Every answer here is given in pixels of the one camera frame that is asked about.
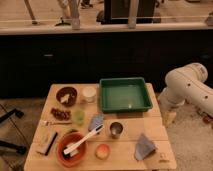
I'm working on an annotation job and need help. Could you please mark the grey-blue towel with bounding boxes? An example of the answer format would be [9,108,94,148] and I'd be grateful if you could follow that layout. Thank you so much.
[134,134,156,161]

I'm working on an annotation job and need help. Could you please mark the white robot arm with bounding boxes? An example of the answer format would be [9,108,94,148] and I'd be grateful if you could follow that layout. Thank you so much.
[158,63,213,129]

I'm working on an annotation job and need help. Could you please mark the metal cup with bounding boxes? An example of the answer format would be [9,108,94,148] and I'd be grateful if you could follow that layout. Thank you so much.
[110,122,123,139]

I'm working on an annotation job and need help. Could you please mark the white paper cup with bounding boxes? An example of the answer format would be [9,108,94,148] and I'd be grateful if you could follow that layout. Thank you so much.
[82,86,96,103]

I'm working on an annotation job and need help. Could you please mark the small green cup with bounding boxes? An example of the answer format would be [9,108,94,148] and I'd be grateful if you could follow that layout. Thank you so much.
[73,110,85,125]

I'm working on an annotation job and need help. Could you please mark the green plastic tray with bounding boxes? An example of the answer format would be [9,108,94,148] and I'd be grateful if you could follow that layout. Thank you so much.
[99,77,153,113]

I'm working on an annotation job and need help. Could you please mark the blue folded cloth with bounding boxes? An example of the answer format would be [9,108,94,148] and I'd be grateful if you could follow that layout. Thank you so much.
[88,114,104,131]

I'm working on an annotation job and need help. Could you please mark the peach fruit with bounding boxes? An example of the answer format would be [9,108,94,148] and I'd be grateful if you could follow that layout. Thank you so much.
[95,144,110,160]

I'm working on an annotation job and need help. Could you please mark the wooden folding table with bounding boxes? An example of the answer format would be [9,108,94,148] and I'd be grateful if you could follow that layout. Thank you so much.
[24,84,177,171]

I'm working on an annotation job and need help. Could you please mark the orange bowl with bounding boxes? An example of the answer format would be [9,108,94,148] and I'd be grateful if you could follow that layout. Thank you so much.
[55,131,89,168]

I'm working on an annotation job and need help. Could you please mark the white brush with dark bristles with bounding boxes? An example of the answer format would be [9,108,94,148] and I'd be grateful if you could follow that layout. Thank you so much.
[63,124,104,155]

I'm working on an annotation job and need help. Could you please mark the dark brown bowl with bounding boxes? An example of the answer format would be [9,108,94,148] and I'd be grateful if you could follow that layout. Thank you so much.
[56,87,78,107]

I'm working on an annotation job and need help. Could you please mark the white piece in bowl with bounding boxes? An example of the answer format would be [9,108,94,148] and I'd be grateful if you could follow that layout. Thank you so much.
[60,94,70,103]

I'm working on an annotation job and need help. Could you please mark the metal fork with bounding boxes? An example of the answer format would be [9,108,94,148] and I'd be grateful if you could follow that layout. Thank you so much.
[39,120,72,126]

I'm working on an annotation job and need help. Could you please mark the wooden block eraser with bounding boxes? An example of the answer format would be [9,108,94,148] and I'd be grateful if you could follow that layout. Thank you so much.
[36,131,58,156]

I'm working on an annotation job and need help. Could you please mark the black stand legs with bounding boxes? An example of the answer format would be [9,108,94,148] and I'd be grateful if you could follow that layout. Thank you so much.
[0,103,28,156]

